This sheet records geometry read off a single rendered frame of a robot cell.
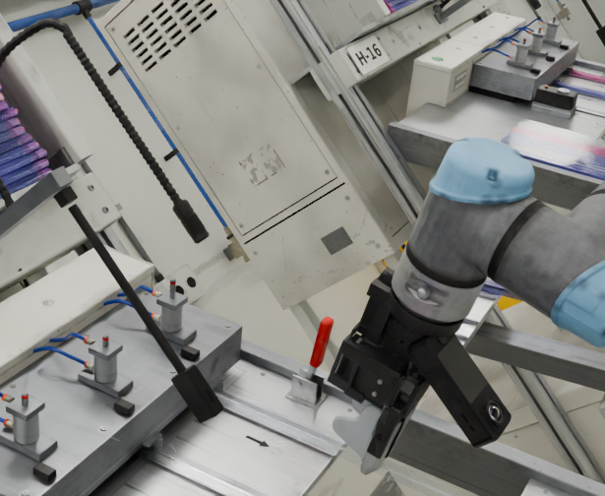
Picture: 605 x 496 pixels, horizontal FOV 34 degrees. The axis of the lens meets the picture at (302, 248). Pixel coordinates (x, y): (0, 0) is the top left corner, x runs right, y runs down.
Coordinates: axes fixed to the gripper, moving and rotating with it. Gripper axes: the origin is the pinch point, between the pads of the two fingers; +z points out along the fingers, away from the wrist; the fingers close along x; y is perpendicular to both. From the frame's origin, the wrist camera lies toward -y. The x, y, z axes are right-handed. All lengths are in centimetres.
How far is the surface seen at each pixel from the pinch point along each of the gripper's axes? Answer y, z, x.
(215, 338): 21.7, -0.7, -2.2
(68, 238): 44.0, 0.2, -4.4
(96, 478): 20.0, 2.6, 18.9
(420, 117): 34, 8, -96
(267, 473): 8.4, 2.7, 6.9
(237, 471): 10.9, 3.2, 8.3
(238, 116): 66, 21, -85
